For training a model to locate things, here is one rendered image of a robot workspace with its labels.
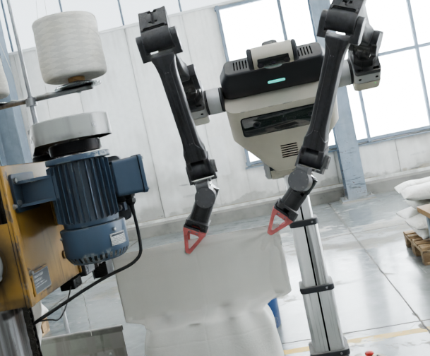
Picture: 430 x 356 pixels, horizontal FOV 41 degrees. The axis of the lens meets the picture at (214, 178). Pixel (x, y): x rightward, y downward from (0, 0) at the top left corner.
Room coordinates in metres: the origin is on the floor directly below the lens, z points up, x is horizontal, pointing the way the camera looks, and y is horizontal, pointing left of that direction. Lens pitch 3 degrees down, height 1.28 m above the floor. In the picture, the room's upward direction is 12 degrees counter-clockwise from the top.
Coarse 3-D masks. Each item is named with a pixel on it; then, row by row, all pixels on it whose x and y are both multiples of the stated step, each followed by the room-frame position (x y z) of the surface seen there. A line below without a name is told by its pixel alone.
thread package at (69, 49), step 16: (48, 16) 1.41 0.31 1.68; (64, 16) 1.41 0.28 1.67; (80, 16) 1.43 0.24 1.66; (48, 32) 1.41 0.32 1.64; (64, 32) 1.41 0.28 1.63; (80, 32) 1.42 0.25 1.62; (96, 32) 1.47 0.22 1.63; (48, 48) 1.42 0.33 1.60; (64, 48) 1.41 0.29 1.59; (80, 48) 1.42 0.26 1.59; (96, 48) 1.45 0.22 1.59; (48, 64) 1.42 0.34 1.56; (64, 64) 1.41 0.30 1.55; (80, 64) 1.41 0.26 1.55; (96, 64) 1.44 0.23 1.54; (48, 80) 1.44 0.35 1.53; (64, 80) 1.49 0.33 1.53; (80, 80) 1.47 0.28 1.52
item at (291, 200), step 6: (288, 192) 1.61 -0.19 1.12; (294, 192) 1.60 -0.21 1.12; (300, 192) 1.59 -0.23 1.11; (282, 198) 1.62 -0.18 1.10; (288, 198) 1.60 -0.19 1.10; (294, 198) 1.60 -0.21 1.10; (300, 198) 1.60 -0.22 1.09; (282, 204) 1.58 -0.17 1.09; (288, 204) 1.60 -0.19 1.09; (294, 204) 1.60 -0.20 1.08; (300, 204) 1.61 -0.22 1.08; (288, 210) 1.62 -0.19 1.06; (294, 210) 1.60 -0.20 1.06; (294, 216) 1.58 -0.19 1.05
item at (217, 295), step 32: (128, 256) 1.67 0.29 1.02; (160, 256) 1.65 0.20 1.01; (192, 256) 1.64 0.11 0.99; (224, 256) 1.63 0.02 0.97; (256, 256) 1.64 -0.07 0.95; (128, 288) 1.67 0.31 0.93; (160, 288) 1.66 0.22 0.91; (192, 288) 1.64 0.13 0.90; (224, 288) 1.63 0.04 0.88; (256, 288) 1.64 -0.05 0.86; (288, 288) 1.63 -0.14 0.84; (128, 320) 1.67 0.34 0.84; (160, 320) 1.65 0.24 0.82; (192, 320) 1.60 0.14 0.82; (224, 320) 1.58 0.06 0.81; (256, 320) 1.58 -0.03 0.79; (160, 352) 1.59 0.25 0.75; (192, 352) 1.58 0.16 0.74; (224, 352) 1.57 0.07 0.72; (256, 352) 1.56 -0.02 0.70
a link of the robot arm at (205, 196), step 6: (210, 162) 1.62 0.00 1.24; (186, 168) 1.63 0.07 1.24; (216, 168) 1.62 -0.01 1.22; (216, 174) 1.63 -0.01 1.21; (198, 180) 1.64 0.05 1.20; (204, 180) 1.59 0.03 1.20; (210, 180) 1.59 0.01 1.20; (198, 186) 1.55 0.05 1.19; (204, 186) 1.55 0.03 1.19; (210, 186) 1.59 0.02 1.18; (198, 192) 1.55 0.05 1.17; (204, 192) 1.55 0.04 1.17; (210, 192) 1.55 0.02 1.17; (198, 198) 1.55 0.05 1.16; (204, 198) 1.55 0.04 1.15; (210, 198) 1.55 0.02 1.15; (198, 204) 1.55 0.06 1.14; (204, 204) 1.55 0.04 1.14; (210, 204) 1.55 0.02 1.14
